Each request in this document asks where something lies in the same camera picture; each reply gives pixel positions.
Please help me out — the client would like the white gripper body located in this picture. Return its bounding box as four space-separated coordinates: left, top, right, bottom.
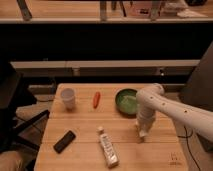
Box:
136 117 155 133

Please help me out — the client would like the white sponge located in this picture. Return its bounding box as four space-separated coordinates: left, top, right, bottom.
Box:
138 130 148 138

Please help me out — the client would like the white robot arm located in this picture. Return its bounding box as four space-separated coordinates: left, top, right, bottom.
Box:
136 83 213 142

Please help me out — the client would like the green bowl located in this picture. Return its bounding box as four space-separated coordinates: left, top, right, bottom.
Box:
115 89 137 116

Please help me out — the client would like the white tube with cap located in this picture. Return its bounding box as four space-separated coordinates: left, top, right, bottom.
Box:
98 126 119 168

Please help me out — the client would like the orange carrot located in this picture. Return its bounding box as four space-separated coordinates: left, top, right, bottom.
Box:
93 92 101 108

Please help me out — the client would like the dark chair at right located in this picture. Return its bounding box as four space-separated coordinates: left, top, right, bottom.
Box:
179 42 213 112

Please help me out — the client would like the black rectangular remote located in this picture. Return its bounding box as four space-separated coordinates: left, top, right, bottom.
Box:
53 131 76 154

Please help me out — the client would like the white plastic cup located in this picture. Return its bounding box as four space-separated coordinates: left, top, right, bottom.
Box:
60 88 75 110

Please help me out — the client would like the black chair at left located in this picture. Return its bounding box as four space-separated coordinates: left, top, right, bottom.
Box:
0 61 50 171

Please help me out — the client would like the black cable at right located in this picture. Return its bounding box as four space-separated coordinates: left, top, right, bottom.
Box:
176 124 203 171

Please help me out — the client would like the grey metal rail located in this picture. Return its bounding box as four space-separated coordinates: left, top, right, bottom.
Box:
12 60 199 77

